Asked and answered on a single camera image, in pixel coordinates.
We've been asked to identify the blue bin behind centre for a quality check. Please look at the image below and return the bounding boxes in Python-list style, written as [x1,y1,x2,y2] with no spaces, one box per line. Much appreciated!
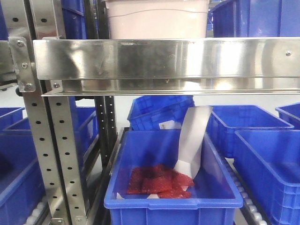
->
[127,95,195,131]

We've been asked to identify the blue bin left rear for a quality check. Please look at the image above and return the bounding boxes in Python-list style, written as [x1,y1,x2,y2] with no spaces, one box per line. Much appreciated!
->
[0,107,98,177]

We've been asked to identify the blue bin right middle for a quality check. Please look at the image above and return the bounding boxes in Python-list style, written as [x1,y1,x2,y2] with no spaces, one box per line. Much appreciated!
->
[206,105,294,158]

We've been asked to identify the perforated steel shelf upright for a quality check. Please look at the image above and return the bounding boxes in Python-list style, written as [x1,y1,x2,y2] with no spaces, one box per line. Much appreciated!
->
[0,0,89,225]

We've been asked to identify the blue bin with red bags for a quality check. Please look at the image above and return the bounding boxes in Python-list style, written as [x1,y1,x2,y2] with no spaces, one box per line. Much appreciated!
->
[104,130,243,225]

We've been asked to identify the blue bin upper shelf right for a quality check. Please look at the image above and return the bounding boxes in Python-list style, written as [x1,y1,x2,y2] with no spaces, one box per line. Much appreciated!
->
[210,0,300,38]

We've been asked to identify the blue bin right front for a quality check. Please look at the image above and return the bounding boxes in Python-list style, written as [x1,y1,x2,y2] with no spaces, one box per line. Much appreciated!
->
[234,130,300,225]

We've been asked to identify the blue bin far right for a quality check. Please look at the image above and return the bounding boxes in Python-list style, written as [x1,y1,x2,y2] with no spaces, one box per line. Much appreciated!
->
[275,102,300,130]

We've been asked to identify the blue bin left front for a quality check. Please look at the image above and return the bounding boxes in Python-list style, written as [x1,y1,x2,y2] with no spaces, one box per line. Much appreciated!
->
[0,118,45,225]

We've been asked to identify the white paper sheet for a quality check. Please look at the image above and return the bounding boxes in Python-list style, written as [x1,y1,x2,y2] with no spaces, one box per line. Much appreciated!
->
[174,105,212,179]

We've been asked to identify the red mesh bags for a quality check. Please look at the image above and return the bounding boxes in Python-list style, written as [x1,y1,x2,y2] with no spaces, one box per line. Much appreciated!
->
[127,164,195,198]

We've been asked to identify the black perforated rear upright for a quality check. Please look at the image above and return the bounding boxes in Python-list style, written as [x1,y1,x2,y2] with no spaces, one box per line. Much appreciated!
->
[83,0,117,167]

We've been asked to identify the stainless steel shelf rail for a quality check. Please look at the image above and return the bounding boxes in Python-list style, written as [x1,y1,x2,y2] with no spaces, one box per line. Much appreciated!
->
[33,37,300,97]

